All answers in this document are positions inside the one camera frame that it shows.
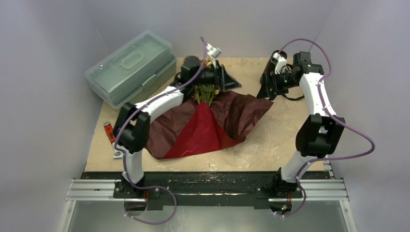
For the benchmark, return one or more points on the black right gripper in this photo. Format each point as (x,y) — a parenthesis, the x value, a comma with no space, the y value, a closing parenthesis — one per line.
(272,85)

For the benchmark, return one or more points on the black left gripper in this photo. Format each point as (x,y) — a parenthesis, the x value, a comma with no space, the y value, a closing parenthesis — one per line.
(220,76)

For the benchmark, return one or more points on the black ribbon with gold lettering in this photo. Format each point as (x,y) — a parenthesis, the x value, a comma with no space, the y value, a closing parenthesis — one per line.
(293,96)

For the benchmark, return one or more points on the flower bouquet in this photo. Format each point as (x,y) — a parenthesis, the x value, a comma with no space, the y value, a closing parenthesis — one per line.
(195,128)

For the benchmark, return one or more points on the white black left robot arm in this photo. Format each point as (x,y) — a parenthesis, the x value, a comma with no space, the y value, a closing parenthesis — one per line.
(132,126)

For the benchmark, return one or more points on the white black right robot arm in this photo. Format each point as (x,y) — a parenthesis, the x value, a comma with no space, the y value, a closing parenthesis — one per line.
(320,133)

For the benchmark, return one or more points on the translucent green plastic toolbox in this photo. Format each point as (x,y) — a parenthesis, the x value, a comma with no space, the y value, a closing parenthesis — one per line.
(134,71)

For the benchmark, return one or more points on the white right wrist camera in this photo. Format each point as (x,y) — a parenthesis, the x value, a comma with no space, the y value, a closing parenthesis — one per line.
(279,61)

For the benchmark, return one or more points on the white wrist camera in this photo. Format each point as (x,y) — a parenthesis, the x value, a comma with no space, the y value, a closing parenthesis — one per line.
(279,61)
(213,52)

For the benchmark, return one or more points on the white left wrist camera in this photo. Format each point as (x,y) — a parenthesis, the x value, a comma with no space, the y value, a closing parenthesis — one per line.
(213,52)

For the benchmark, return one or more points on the aluminium front frame rail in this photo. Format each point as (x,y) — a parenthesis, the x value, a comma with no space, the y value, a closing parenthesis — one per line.
(104,190)

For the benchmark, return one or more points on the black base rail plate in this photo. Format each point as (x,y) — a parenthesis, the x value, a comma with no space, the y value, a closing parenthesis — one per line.
(159,189)

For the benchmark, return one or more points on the red-handled adjustable wrench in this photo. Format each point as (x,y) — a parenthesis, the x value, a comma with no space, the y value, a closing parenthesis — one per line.
(109,132)

